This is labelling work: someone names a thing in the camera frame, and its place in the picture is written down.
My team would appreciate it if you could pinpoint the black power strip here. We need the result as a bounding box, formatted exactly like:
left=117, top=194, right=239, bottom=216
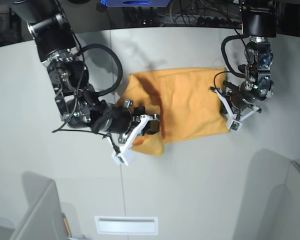
left=196, top=16, right=242, bottom=29

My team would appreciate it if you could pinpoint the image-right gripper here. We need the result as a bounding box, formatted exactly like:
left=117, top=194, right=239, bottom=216
left=222, top=80, right=262, bottom=120

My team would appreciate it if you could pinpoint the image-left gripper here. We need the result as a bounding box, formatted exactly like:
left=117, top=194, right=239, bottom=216
left=89, top=98, right=161, bottom=144

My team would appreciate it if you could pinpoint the blue grey device box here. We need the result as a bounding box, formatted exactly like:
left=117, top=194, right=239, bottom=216
left=100, top=0, right=170, bottom=8

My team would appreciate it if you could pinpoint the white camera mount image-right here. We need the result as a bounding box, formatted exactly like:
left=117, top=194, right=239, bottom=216
left=209, top=86, right=262, bottom=132

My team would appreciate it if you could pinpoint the orange pencil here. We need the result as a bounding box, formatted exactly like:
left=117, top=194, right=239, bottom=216
left=62, top=216, right=72, bottom=237

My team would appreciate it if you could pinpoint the orange T-shirt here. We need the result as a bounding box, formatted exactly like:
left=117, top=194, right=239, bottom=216
left=117, top=68, right=229, bottom=156

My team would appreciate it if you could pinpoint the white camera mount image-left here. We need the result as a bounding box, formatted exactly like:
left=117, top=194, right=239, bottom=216
left=111, top=114, right=160, bottom=166

